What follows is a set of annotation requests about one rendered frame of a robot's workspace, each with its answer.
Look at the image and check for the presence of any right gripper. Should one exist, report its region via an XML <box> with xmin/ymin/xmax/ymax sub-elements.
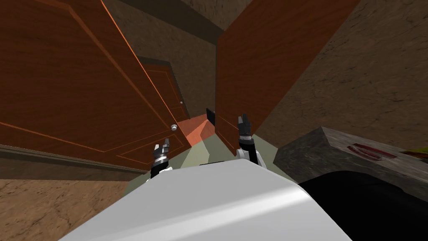
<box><xmin>237</xmin><ymin>113</ymin><xmax>252</xmax><ymax>141</ymax></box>

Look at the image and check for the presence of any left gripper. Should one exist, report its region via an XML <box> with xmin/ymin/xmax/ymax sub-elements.
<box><xmin>152</xmin><ymin>138</ymin><xmax>171</xmax><ymax>164</ymax></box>

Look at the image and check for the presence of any black flat block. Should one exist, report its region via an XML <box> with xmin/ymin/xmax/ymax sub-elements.
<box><xmin>206</xmin><ymin>107</ymin><xmax>217</xmax><ymax>130</ymax></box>

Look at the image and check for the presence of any small brown panelled door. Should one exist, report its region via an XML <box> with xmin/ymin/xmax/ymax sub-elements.
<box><xmin>143</xmin><ymin>62</ymin><xmax>191</xmax><ymax>123</ymax></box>

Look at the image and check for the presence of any plain brown door leaf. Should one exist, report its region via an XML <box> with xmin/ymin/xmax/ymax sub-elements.
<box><xmin>214</xmin><ymin>0</ymin><xmax>362</xmax><ymax>156</ymax></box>

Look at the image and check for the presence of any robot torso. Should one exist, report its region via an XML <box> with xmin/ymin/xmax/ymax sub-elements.
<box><xmin>59</xmin><ymin>159</ymin><xmax>352</xmax><ymax>241</ymax></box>

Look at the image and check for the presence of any grey stone table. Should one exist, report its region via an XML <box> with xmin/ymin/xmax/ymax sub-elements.
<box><xmin>273</xmin><ymin>126</ymin><xmax>428</xmax><ymax>203</ymax></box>

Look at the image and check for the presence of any large brown panelled door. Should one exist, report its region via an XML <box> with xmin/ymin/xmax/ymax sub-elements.
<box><xmin>0</xmin><ymin>0</ymin><xmax>193</xmax><ymax>172</ymax></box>

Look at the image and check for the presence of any yellow-green flat item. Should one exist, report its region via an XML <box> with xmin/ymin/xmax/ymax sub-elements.
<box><xmin>399</xmin><ymin>147</ymin><xmax>428</xmax><ymax>160</ymax></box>

